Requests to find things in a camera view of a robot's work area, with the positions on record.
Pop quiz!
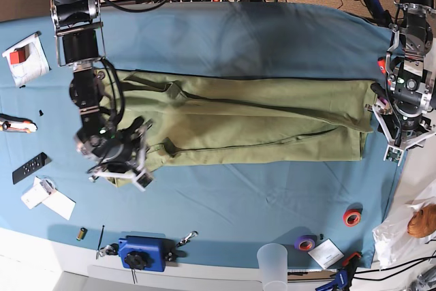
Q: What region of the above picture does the brown bread roll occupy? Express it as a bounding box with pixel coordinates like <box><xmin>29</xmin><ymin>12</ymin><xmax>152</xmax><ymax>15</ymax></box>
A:
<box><xmin>407</xmin><ymin>204</ymin><xmax>436</xmax><ymax>238</ymax></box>

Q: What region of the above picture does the black remote control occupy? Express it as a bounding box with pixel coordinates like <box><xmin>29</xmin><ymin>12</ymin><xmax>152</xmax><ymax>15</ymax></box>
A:
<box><xmin>12</xmin><ymin>152</ymin><xmax>51</xmax><ymax>185</ymax></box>

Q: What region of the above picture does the blue black bar clamp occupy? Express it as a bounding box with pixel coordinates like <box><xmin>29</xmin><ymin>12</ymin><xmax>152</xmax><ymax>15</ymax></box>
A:
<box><xmin>363</xmin><ymin>0</ymin><xmax>392</xmax><ymax>27</ymax></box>

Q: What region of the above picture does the blue table cloth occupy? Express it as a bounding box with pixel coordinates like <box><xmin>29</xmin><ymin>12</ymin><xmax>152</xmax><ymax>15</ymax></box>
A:
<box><xmin>1</xmin><ymin>3</ymin><xmax>401</xmax><ymax>268</ymax></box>

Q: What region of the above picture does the white printed card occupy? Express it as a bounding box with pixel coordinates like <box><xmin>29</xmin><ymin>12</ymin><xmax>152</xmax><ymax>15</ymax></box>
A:
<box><xmin>308</xmin><ymin>239</ymin><xmax>344</xmax><ymax>269</ymax></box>

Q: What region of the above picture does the purple tape roll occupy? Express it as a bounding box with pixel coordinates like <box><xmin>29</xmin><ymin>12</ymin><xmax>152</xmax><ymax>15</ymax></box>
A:
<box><xmin>294</xmin><ymin>235</ymin><xmax>317</xmax><ymax>251</ymax></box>

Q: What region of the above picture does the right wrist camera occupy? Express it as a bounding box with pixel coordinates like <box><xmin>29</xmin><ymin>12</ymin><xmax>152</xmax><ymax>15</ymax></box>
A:
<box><xmin>132</xmin><ymin>170</ymin><xmax>154</xmax><ymax>192</ymax></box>

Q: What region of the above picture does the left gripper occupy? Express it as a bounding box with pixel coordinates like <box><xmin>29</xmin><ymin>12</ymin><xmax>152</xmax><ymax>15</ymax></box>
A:
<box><xmin>365</xmin><ymin>102</ymin><xmax>435</xmax><ymax>150</ymax></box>

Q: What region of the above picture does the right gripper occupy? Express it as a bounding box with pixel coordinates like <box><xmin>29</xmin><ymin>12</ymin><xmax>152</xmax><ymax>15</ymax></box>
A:
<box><xmin>87</xmin><ymin>119</ymin><xmax>153</xmax><ymax>182</ymax></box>

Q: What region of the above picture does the white paper card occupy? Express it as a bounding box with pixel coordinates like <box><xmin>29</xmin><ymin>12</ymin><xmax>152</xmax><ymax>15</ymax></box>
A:
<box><xmin>42</xmin><ymin>190</ymin><xmax>76</xmax><ymax>220</ymax></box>

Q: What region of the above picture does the olive green t-shirt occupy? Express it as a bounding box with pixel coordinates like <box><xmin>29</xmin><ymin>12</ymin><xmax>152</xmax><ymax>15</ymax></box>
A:
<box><xmin>118</xmin><ymin>71</ymin><xmax>376</xmax><ymax>171</ymax></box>

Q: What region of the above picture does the white plastic bag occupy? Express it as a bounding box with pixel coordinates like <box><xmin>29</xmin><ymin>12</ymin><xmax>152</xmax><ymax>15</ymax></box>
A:
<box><xmin>372</xmin><ymin>182</ymin><xmax>435</xmax><ymax>269</ymax></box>

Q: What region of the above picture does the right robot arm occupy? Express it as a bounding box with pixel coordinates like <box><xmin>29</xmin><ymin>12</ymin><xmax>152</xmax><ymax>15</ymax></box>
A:
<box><xmin>50</xmin><ymin>0</ymin><xmax>153</xmax><ymax>189</ymax></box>

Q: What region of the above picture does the orange tape roll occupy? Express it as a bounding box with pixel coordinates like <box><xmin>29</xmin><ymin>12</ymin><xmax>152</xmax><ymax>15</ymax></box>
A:
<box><xmin>343</xmin><ymin>209</ymin><xmax>362</xmax><ymax>227</ymax></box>

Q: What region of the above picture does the blue spring clamp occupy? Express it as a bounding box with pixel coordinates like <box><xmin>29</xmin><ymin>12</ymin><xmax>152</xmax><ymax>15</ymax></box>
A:
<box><xmin>315</xmin><ymin>251</ymin><xmax>362</xmax><ymax>291</ymax></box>

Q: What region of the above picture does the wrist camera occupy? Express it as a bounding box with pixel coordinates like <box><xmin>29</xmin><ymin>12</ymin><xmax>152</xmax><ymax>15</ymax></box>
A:
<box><xmin>384</xmin><ymin>144</ymin><xmax>405</xmax><ymax>166</ymax></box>
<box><xmin>132</xmin><ymin>170</ymin><xmax>154</xmax><ymax>192</ymax></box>

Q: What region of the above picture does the silver carabiner clip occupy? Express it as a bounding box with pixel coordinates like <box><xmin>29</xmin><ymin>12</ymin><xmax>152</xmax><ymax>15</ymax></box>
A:
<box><xmin>176</xmin><ymin>230</ymin><xmax>198</xmax><ymax>247</ymax></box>

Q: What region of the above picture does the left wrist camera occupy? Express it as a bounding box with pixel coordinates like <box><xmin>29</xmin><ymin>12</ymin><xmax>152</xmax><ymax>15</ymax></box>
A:
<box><xmin>384</xmin><ymin>144</ymin><xmax>405</xmax><ymax>166</ymax></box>

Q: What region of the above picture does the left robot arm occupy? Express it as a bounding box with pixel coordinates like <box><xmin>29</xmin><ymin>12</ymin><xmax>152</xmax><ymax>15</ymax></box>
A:
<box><xmin>364</xmin><ymin>0</ymin><xmax>435</xmax><ymax>161</ymax></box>

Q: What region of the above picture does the small orange box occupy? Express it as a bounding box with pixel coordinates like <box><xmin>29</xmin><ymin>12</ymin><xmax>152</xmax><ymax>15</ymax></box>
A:
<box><xmin>9</xmin><ymin>49</ymin><xmax>27</xmax><ymax>65</ymax></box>

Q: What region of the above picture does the blue clamp mount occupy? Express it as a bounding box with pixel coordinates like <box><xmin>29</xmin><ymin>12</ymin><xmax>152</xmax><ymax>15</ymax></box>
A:
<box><xmin>118</xmin><ymin>236</ymin><xmax>178</xmax><ymax>272</ymax></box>

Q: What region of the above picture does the small green battery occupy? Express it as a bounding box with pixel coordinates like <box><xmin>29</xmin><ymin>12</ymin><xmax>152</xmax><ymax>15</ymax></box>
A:
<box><xmin>76</xmin><ymin>227</ymin><xmax>87</xmax><ymax>241</ymax></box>

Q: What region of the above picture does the translucent plastic cup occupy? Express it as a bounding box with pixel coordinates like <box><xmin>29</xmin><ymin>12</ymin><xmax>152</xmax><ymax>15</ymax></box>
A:
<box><xmin>257</xmin><ymin>243</ymin><xmax>287</xmax><ymax>291</ymax></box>

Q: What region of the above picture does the black zip tie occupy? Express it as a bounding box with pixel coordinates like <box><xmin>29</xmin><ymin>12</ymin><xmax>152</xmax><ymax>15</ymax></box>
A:
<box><xmin>95</xmin><ymin>225</ymin><xmax>105</xmax><ymax>260</ymax></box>

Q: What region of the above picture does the orange handled screwdriver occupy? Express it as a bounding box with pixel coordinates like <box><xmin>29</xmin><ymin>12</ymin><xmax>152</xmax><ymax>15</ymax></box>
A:
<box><xmin>377</xmin><ymin>57</ymin><xmax>386</xmax><ymax>75</ymax></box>

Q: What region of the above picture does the orange white utility knife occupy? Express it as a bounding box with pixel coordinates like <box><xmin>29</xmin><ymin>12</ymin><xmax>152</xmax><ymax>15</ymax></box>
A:
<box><xmin>1</xmin><ymin>114</ymin><xmax>37</xmax><ymax>133</ymax></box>

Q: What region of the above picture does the white card box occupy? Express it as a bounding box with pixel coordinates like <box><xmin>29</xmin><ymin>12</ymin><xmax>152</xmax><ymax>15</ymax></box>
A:
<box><xmin>20</xmin><ymin>177</ymin><xmax>56</xmax><ymax>209</ymax></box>

